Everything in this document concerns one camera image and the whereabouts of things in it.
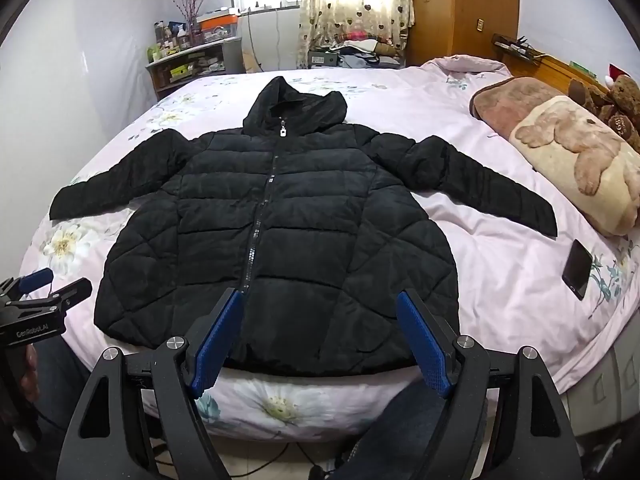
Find black puffer jacket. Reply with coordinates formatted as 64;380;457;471
50;77;558;377

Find pile of clothes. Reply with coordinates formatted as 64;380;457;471
303;39;406;70

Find person left hand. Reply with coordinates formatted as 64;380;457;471
1;347;41;453

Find pink floral bed sheet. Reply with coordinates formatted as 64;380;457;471
21;55;639;441

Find black smartphone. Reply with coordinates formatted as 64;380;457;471
562;240;592;300

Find brown bear print blanket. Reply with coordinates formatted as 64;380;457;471
470;77;639;236

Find wooden shelf unit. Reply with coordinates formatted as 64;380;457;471
146;37;246;101

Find orange lidded storage box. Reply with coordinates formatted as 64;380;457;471
196;8;239;32

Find brown teddy bear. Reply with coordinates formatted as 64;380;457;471
568;74;640;153

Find wooden headboard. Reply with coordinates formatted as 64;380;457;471
494;47;608;93

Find items on headboard shelf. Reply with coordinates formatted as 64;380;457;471
491;34;546;62

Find orange wooden wardrobe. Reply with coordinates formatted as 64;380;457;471
406;0;520;66

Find heart pattern curtain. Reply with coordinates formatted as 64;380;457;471
296;0;414;68

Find black power cable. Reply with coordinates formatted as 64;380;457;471
150;426;331;480

